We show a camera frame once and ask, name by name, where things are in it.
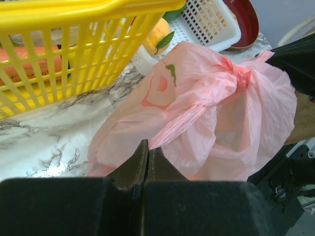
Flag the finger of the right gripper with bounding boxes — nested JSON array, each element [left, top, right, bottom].
[[267, 34, 315, 96]]

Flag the brown paper grocery bag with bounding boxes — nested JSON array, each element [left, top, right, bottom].
[[277, 15, 315, 145]]

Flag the pink peach plastic bag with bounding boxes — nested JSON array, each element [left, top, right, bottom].
[[86, 42, 297, 181]]

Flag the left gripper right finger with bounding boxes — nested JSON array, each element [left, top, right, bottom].
[[144, 148, 273, 236]]

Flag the green bell pepper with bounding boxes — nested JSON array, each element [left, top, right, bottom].
[[163, 3, 187, 22]]

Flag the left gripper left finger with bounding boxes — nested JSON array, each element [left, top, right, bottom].
[[0, 140, 149, 236]]

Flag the yellow plastic basket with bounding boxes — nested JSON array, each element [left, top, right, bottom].
[[0, 0, 184, 118]]

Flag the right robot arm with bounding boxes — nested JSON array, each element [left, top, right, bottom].
[[248, 34, 315, 236]]

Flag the red round plate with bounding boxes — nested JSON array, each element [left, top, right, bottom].
[[223, 0, 259, 51]]

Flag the white plastic fruit basket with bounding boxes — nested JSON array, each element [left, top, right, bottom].
[[131, 0, 241, 76]]

